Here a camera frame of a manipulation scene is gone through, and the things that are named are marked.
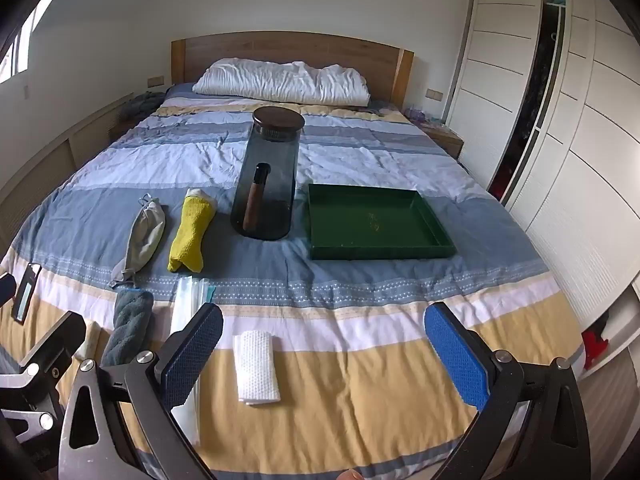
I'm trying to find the white waffle towel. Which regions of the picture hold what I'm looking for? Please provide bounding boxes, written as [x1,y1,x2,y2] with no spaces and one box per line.
[232,331,282,405]

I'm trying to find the glass pitcher with dark lid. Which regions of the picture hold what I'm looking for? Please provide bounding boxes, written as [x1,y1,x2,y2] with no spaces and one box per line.
[230,106,306,241]

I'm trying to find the clear plastic packet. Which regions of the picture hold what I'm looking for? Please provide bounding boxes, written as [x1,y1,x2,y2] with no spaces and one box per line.
[169,275,217,447]

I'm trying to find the wooden nightstand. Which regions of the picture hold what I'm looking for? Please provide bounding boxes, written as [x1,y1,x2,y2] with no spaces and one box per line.
[420,120,465,160]

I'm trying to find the dark knit cloth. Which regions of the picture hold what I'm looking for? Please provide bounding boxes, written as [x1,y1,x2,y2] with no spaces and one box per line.
[117,91,168,121]

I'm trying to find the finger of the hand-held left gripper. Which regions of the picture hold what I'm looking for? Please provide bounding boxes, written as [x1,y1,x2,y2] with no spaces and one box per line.
[17,311,87,392]
[0,272,18,307]

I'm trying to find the low white cabinet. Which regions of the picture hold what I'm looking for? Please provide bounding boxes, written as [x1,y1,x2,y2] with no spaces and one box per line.
[0,92,136,246]

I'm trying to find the window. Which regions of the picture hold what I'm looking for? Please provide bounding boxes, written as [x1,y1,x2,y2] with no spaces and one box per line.
[0,0,56,83]

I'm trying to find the yellow towel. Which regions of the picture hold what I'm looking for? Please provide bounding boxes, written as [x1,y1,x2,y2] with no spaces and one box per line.
[167,188,217,274]

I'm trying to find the black flat device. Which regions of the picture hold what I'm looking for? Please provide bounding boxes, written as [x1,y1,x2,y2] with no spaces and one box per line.
[10,262,42,323]

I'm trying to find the green tray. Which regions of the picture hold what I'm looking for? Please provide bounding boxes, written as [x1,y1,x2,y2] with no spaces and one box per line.
[306,183,457,261]

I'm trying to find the white wardrobe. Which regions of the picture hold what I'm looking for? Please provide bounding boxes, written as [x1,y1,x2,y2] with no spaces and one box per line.
[445,0,640,376]

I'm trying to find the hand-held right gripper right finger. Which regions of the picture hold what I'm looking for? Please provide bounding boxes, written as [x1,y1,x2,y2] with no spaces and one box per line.
[424,302,593,480]

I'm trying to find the white pillow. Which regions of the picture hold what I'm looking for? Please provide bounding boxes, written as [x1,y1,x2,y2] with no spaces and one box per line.
[192,58,371,107]

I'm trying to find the dark grey towel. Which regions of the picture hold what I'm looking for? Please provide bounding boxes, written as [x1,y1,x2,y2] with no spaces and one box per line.
[100,287,154,368]

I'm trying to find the purple small containers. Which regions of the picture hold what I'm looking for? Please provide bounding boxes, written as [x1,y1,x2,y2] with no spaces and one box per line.
[406,105,446,128]

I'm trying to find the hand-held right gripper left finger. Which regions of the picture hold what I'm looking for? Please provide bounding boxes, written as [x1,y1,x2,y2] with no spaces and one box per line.
[59,302,225,480]

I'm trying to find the wooden headboard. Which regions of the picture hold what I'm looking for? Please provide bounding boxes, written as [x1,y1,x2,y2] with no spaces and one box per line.
[171,31,416,111]

